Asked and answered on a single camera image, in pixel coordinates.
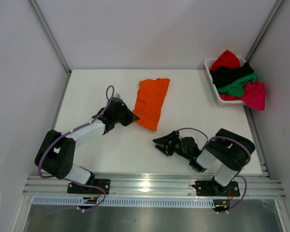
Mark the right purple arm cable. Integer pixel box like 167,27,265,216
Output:
177,127,252,215

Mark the slotted grey cable duct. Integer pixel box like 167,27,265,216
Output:
33,196,215,208

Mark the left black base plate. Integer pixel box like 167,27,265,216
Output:
67,178,111,195

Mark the black t shirt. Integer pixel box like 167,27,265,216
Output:
210,62,254,88

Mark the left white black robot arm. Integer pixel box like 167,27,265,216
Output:
34,97,139,193

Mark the white plastic laundry basket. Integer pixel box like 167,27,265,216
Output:
204,57,246,107

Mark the red t shirt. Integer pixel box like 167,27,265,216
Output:
210,50,240,71

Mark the green t shirt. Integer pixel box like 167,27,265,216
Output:
217,74,258,98

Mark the orange t shirt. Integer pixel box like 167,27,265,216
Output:
132,78,170,131

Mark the aluminium mounting rail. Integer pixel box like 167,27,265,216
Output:
22,173,286,200

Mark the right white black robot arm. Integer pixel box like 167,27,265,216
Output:
152,129,255,196

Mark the magenta t shirt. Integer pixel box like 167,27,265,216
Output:
219,81,266,111

